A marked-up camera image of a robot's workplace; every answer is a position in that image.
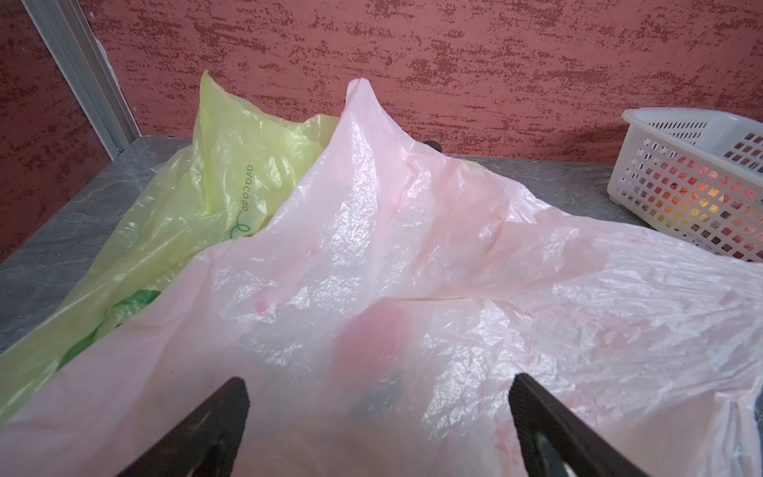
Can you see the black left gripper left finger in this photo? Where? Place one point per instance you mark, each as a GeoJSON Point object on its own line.
{"type": "Point", "coordinates": [204, 443]}

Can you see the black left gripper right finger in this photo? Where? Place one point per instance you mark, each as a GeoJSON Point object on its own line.
{"type": "Point", "coordinates": [555, 442]}

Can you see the pink plastic bag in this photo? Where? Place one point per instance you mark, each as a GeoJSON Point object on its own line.
{"type": "Point", "coordinates": [380, 318]}

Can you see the green avocado plastic bag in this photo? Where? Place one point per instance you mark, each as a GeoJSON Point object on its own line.
{"type": "Point", "coordinates": [239, 169]}

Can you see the white plastic basket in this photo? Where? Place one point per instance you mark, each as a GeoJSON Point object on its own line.
{"type": "Point", "coordinates": [695, 175]}

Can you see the left aluminium corner post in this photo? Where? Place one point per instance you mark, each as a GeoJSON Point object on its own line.
{"type": "Point", "coordinates": [85, 67]}

